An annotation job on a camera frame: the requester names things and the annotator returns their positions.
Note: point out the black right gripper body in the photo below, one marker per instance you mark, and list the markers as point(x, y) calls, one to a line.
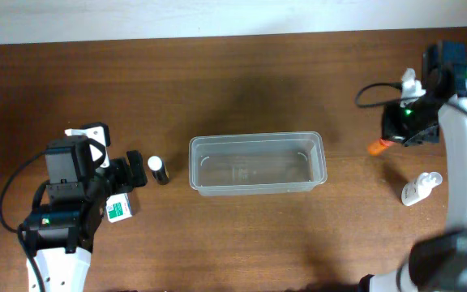
point(416, 132)

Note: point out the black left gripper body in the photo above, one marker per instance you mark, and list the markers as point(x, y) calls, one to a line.
point(124, 173)

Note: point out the clear plastic container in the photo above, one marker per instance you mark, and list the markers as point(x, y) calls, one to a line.
point(257, 164)

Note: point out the orange tube with white cap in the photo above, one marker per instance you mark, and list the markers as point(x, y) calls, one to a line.
point(379, 146)

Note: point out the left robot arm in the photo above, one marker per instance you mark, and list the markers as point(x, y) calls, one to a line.
point(67, 209)

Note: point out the white squeeze bottle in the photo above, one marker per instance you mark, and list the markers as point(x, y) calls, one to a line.
point(420, 188)

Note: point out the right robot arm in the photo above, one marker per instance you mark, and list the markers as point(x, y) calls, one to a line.
point(439, 263)

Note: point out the dark bottle with white cap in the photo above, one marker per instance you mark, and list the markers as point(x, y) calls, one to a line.
point(159, 172)

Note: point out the white and green box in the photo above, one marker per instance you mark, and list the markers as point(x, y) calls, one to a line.
point(118, 208)

